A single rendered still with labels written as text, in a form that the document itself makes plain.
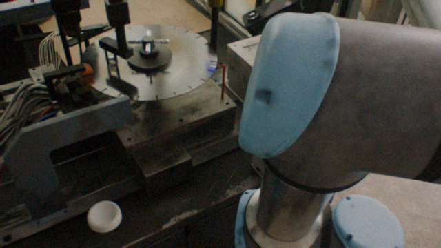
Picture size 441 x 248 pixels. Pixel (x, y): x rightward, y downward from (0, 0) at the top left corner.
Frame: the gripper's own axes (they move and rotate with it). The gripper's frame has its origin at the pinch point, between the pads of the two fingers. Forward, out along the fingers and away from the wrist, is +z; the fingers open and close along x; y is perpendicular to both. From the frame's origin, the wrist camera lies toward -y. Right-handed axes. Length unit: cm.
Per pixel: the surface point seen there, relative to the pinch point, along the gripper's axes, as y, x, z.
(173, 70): -20.8, 8.9, 7.6
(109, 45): -35.1, 11.5, 2.8
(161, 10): -17, 77, 30
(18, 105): -55, 4, 14
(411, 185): 103, 31, 91
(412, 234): 89, 6, 91
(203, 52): -12.5, 16.0, 7.0
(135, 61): -29.4, 12.2, 7.7
